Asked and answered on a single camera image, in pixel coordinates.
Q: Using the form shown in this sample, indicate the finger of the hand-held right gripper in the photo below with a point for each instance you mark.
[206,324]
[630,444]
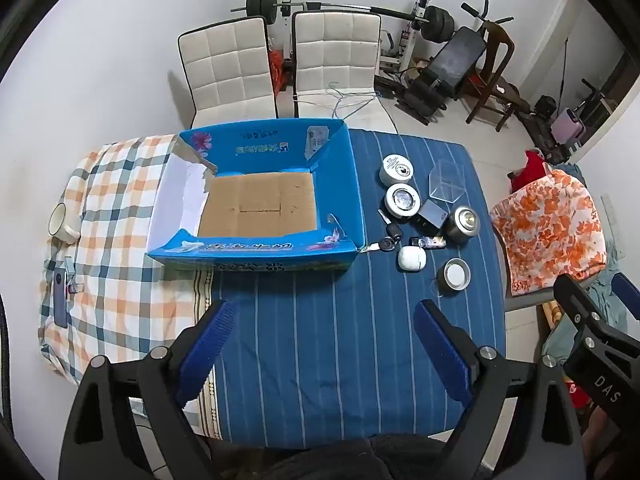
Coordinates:
[629,292]
[587,312]

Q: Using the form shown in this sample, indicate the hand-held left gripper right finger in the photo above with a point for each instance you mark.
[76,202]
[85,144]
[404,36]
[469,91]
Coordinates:
[442,355]

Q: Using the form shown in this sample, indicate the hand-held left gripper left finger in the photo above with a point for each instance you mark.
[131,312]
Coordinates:
[207,350]

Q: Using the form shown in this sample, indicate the round tin lid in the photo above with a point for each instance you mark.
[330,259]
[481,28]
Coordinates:
[454,275]

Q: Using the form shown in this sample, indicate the white earbuds case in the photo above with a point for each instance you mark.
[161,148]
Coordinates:
[411,258]

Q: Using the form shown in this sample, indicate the black car keys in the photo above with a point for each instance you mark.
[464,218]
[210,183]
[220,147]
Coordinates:
[390,239]

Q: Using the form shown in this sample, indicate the metal can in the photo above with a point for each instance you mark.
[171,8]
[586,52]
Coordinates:
[462,225]

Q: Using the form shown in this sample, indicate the small black box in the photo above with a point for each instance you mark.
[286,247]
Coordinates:
[431,214]

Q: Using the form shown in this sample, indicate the blue cardboard box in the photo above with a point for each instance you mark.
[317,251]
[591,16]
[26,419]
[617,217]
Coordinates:
[260,205]

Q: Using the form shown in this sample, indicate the clear plastic box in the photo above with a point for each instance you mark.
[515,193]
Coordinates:
[445,182]

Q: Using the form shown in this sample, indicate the white round tin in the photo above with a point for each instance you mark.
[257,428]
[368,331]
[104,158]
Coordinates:
[396,169]

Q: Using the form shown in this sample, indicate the light teal cloth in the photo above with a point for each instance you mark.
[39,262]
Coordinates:
[607,305]

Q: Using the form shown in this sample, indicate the red object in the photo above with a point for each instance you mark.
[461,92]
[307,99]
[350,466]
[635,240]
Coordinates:
[577,395]

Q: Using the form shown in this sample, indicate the grey chair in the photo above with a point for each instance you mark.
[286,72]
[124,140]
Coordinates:
[530,300]

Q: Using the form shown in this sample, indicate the orange floral cloth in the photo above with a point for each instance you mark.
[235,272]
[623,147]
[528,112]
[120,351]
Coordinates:
[550,225]

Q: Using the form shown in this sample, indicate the blue striped tablecloth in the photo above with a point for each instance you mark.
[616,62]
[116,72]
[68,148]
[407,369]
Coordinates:
[340,340]

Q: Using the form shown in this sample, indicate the orange plaid cloth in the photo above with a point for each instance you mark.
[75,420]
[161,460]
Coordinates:
[120,270]

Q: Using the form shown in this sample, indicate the red cloth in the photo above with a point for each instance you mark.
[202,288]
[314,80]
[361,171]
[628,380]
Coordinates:
[532,167]

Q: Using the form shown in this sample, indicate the dark smartphone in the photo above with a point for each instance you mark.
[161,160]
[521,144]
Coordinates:
[60,300]

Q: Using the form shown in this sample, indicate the pink suitcase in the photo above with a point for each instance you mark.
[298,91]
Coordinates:
[570,127]

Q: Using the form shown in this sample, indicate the white tape roll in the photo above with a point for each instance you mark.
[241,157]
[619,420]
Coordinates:
[59,220]

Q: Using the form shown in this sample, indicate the black backpack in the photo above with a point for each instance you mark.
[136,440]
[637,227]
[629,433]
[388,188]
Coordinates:
[545,105]

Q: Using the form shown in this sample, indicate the brown wooden chair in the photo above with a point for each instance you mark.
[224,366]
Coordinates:
[492,80]

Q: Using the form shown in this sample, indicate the white padded chair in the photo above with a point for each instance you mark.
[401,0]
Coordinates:
[227,72]
[335,55]

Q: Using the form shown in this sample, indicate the black weight bench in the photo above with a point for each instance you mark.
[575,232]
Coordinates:
[440,72]

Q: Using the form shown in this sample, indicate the red plastic bag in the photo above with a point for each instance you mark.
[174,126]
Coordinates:
[276,67]

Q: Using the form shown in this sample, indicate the white squat rack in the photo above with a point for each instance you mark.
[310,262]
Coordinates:
[417,15]

